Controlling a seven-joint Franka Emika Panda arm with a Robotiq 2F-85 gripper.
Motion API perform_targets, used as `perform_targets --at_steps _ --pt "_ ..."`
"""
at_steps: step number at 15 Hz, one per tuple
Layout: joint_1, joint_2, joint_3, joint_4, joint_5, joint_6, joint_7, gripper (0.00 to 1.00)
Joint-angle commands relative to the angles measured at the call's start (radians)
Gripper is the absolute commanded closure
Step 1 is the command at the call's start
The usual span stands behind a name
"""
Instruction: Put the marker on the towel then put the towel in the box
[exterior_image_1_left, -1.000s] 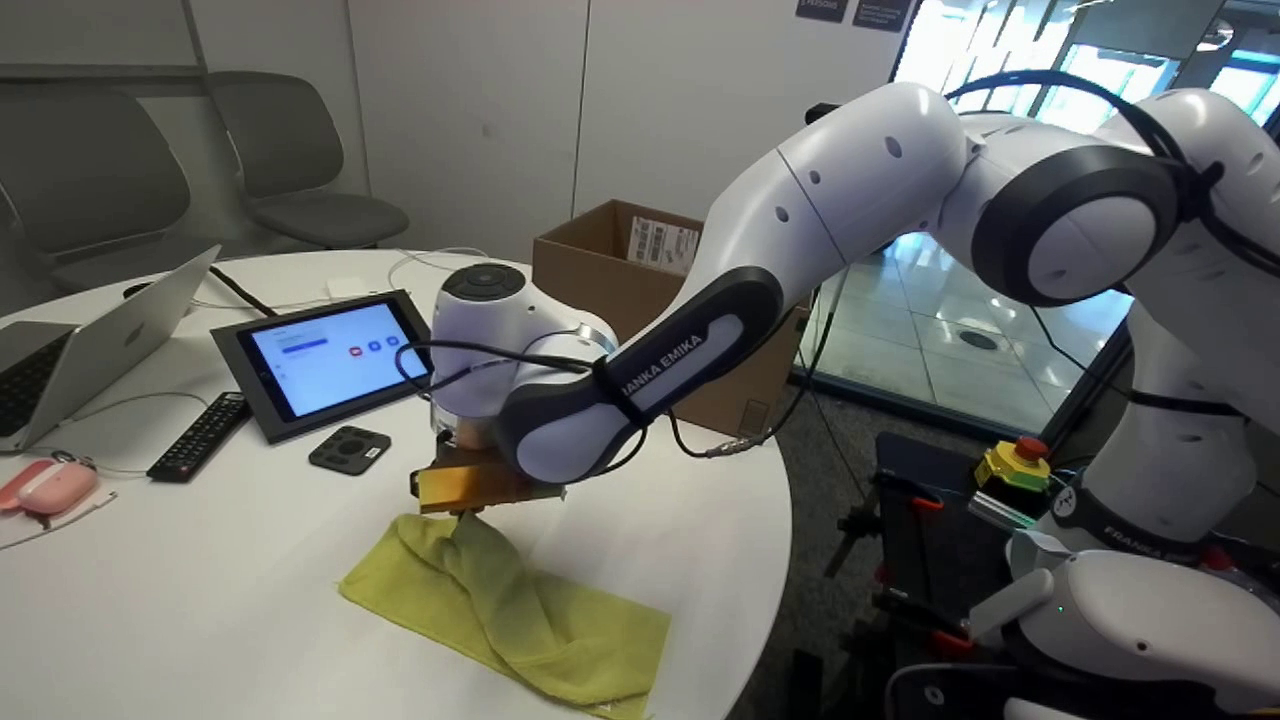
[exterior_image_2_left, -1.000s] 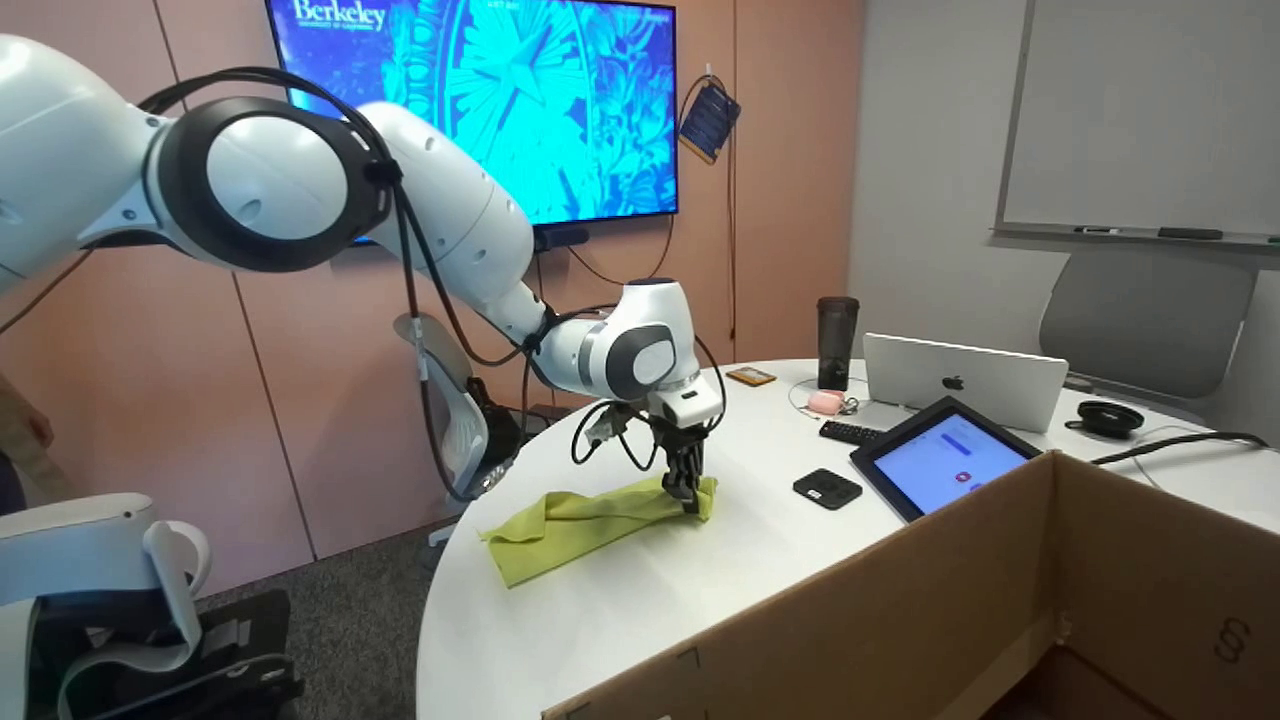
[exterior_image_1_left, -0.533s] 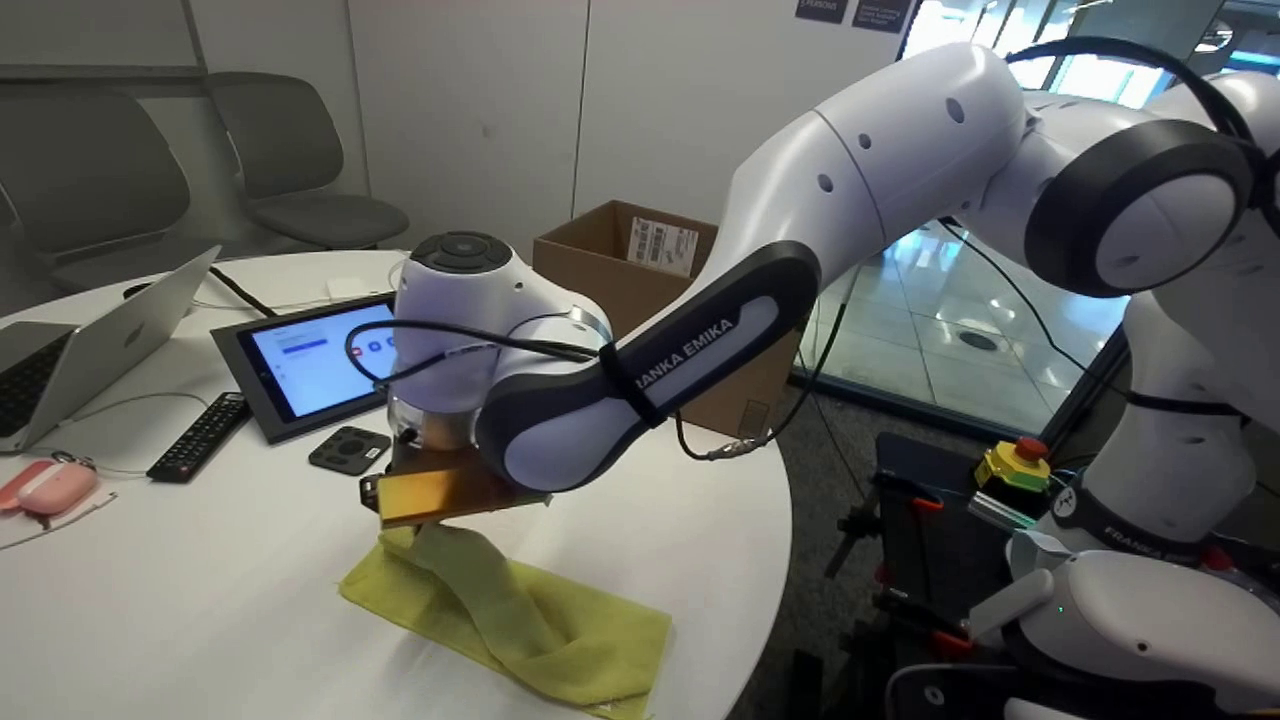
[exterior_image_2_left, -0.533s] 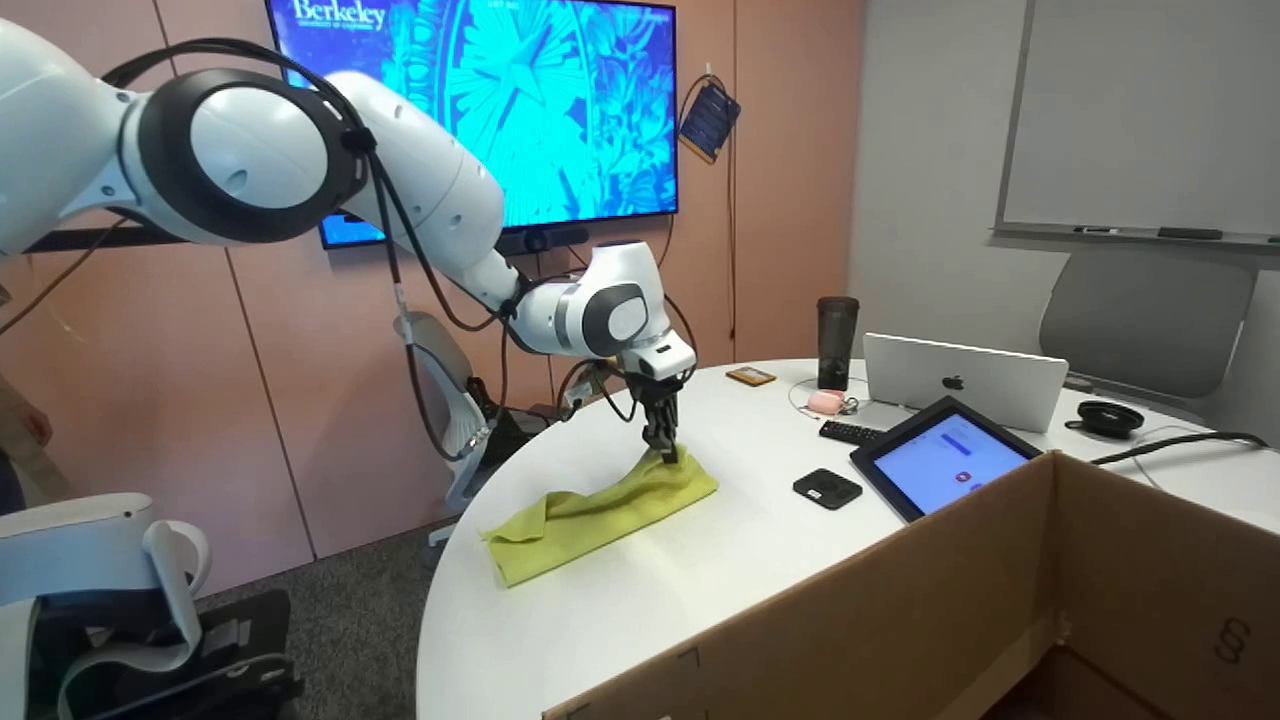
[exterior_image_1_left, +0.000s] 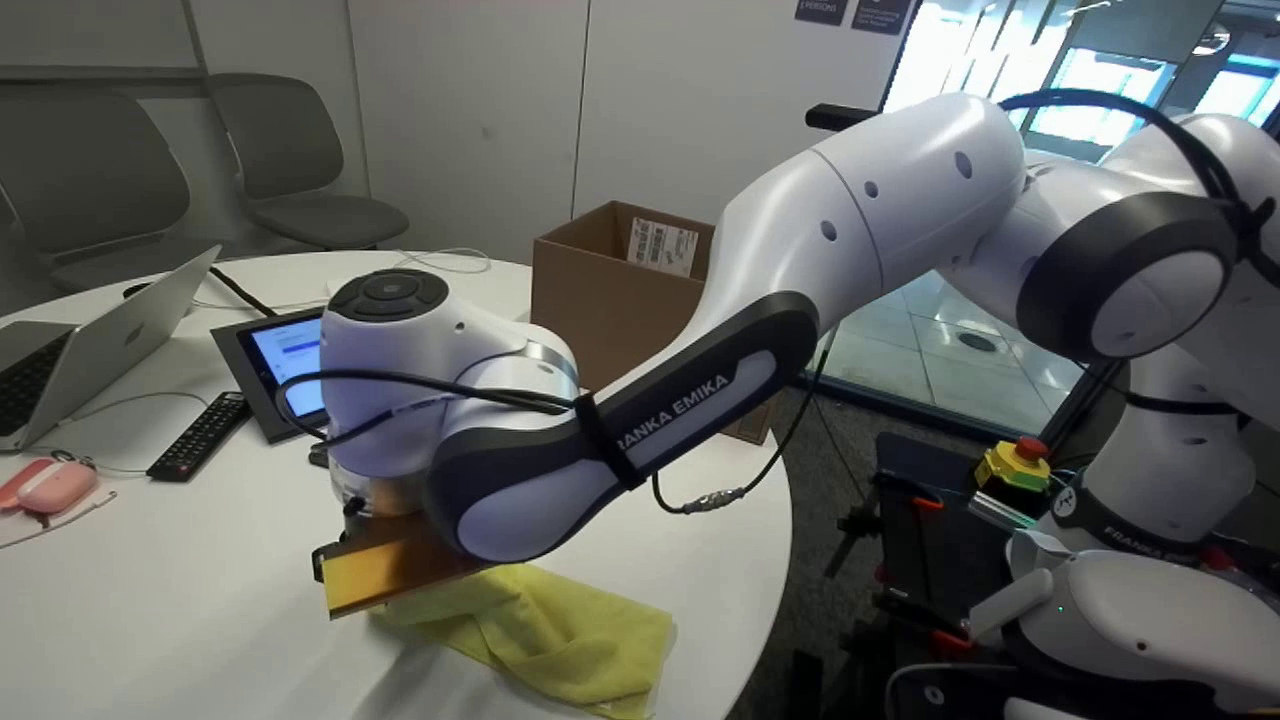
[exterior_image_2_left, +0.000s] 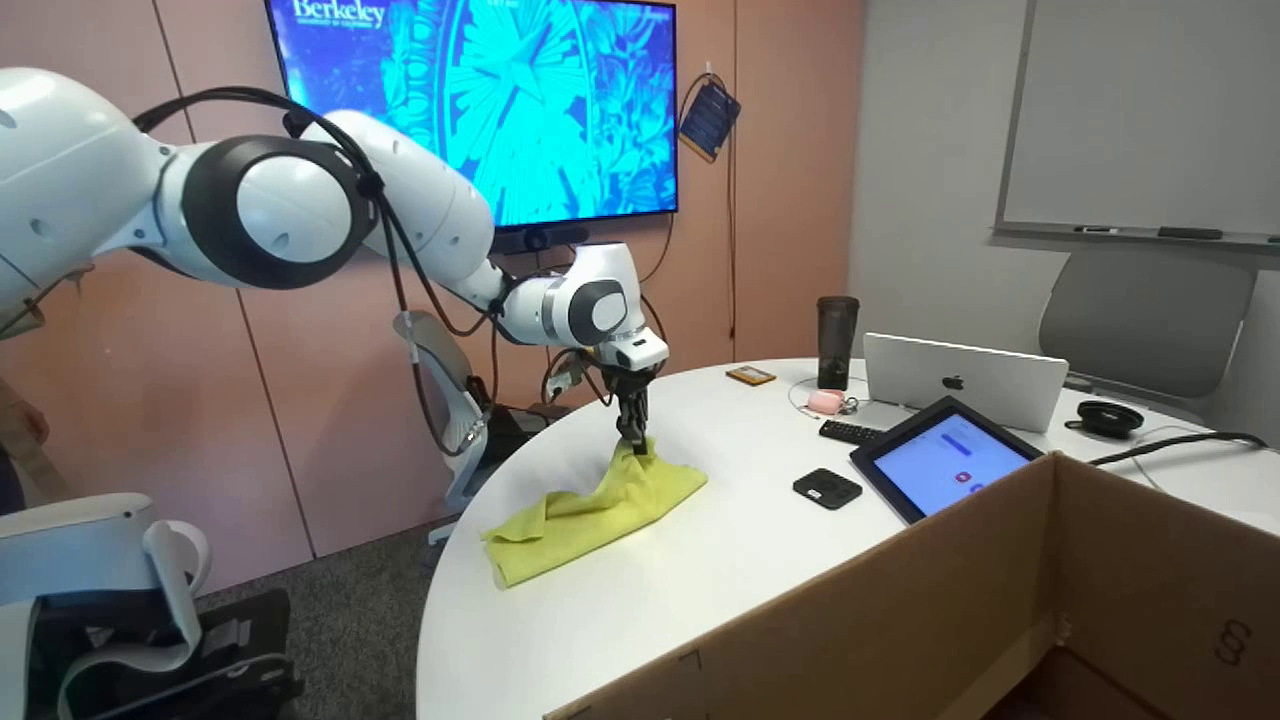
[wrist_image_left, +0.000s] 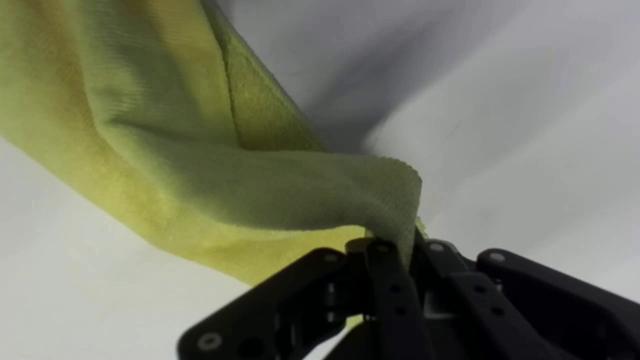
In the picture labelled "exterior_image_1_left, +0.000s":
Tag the yellow towel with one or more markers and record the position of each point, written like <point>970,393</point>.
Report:
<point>560,635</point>

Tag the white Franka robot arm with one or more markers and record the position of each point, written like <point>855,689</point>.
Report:
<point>905,202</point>

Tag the brown cardboard box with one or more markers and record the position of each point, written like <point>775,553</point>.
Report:
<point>602,294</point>

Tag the black equipment cart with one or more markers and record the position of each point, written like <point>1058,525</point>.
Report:
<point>920,535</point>

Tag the black tablet with lit screen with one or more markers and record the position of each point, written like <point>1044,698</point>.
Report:
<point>280,363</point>

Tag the yellow red emergency stop button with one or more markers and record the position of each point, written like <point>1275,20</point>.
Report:
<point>1012,464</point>

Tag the grey shell chair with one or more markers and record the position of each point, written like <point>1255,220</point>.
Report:
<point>305,163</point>
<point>92,172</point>

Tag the black remote control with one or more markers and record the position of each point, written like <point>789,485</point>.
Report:
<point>201,437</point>

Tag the silver laptop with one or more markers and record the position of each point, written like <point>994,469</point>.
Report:
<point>106,344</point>

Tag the pink case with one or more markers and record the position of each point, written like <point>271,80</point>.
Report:
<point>45,485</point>

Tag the white notebook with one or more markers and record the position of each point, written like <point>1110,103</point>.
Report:
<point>52,528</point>

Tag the black camera on stand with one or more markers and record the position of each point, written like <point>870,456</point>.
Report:
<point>828,118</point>

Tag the dark wall poster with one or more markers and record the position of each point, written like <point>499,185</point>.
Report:
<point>820,10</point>
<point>887,14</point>

